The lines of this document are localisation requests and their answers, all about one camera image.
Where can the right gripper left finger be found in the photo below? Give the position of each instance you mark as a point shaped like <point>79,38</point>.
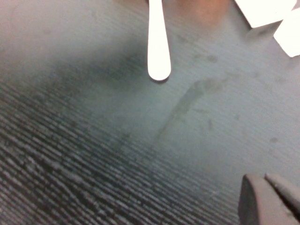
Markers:
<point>257,204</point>

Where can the white power adapter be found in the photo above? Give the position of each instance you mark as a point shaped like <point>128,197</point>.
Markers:
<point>262,11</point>

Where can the pink plastic fork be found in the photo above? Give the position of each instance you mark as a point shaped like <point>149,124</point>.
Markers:
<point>159,47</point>

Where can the white foam cube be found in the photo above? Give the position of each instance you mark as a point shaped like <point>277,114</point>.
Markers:
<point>289,35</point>

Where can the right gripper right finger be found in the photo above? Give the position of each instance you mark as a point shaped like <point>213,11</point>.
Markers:
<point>288,192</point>

